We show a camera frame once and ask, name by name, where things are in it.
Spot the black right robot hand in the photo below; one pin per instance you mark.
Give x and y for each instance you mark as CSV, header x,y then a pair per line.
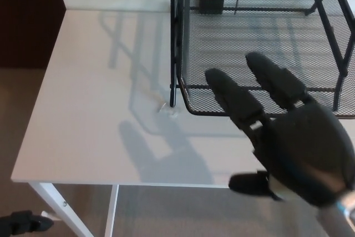
x,y
305,151

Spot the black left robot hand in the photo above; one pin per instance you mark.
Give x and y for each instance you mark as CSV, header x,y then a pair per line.
x,y
19,223

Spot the black mesh file tray layer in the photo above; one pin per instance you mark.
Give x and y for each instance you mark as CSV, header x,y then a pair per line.
x,y
216,40

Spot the clear tape scrap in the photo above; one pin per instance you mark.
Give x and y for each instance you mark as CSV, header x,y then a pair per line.
x,y
167,109

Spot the black rectangular label plate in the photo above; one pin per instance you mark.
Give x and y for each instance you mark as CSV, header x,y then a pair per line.
x,y
211,3

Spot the dark brown cabinet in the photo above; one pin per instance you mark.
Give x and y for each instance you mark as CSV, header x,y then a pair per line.
x,y
25,17

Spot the white metal table leg frame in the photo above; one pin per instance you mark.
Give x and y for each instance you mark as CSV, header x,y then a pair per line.
x,y
52,198

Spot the black metal file tray frame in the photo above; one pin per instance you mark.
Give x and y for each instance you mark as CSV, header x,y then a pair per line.
x,y
174,40

